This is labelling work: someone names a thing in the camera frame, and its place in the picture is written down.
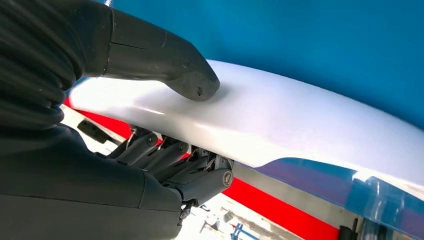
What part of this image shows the black elongated part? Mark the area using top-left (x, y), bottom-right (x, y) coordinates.
top-left (77, 119), bottom-right (111, 144)

